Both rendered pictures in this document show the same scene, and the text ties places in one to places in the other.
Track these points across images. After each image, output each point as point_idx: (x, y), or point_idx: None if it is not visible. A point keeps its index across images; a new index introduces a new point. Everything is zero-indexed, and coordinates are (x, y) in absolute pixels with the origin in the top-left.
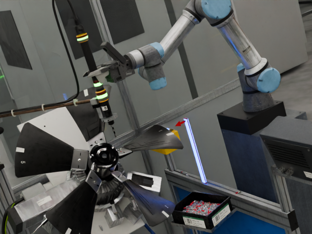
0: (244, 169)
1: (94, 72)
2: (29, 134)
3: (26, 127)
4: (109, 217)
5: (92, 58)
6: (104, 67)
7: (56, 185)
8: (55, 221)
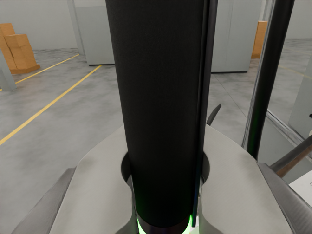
0: None
1: (107, 136)
2: (209, 120)
3: (215, 109)
4: None
5: (113, 51)
6: (94, 226)
7: (198, 200)
8: (127, 180)
